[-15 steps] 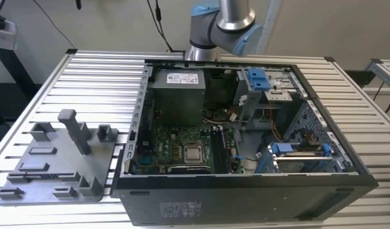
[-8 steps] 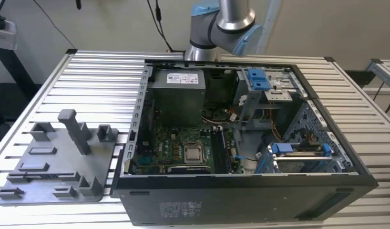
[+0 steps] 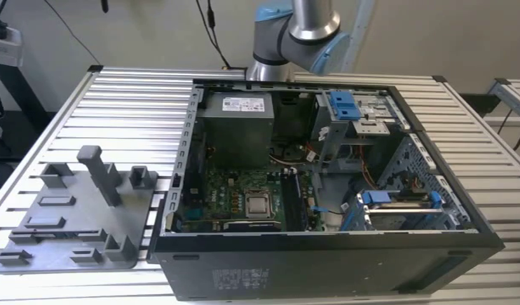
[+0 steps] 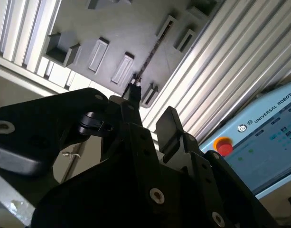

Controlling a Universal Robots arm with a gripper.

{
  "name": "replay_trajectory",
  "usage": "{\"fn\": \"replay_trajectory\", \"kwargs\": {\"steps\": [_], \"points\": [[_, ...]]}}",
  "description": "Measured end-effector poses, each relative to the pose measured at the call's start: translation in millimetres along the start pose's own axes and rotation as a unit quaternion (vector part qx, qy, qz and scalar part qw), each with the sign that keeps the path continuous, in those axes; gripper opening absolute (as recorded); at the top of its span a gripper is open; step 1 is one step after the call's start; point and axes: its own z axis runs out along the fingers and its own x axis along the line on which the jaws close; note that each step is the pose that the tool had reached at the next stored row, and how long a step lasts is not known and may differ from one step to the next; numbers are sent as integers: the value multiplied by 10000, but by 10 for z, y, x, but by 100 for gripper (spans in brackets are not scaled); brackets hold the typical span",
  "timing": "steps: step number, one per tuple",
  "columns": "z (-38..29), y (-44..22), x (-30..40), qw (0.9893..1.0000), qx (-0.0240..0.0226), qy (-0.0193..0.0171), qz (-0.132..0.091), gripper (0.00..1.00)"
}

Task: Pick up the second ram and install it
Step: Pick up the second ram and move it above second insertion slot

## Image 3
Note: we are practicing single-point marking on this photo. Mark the grey plastic parts rack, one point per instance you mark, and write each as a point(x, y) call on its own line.
point(85, 222)

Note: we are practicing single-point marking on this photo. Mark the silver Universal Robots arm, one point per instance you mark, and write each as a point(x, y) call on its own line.
point(276, 38)

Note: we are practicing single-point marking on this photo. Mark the black RAM slot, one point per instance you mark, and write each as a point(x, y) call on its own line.
point(288, 203)

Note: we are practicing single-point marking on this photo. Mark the black table corner cap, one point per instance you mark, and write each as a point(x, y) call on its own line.
point(501, 80)
point(438, 78)
point(94, 68)

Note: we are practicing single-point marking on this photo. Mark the black hanging rod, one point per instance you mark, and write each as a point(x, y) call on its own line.
point(104, 5)

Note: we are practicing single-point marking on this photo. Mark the grey power supply unit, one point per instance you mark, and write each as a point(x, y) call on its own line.
point(237, 139)

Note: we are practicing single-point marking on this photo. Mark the green motherboard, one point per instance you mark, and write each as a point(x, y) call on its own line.
point(225, 190)

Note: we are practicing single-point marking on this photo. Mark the silver CPU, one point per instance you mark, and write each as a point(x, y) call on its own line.
point(258, 207)

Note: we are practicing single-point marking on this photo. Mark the black graphics card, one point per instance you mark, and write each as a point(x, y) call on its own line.
point(250, 226)

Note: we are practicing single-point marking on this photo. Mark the blue drive latch clip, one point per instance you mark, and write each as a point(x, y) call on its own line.
point(348, 113)
point(341, 98)

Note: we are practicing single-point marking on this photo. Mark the black open PC case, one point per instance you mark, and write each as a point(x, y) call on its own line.
point(284, 270)

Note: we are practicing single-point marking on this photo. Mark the silver metal drive cage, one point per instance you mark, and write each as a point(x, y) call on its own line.
point(369, 127)

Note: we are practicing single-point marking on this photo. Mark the blue disk carrier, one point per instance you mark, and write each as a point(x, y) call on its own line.
point(376, 197)

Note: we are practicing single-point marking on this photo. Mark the metal disk bay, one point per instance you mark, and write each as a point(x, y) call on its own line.
point(454, 217)

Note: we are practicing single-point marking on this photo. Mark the metal slat side table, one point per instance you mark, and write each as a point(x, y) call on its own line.
point(517, 95)

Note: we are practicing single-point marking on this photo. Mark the black desk frame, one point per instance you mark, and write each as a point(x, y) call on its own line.
point(25, 89)

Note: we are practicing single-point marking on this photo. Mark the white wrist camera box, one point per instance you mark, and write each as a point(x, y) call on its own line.
point(5, 47)

